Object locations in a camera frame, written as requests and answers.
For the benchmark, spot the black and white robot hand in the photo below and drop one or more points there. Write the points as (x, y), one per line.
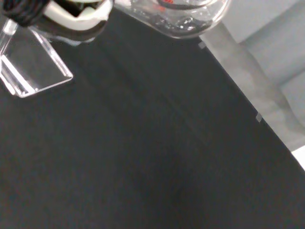
(78, 20)

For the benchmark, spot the grey tape piece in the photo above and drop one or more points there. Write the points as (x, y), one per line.
(259, 117)
(202, 45)

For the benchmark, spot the black table cloth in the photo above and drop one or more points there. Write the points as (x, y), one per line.
(133, 143)

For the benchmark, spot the clear acrylic funnel stand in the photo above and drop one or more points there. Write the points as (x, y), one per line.
(31, 69)

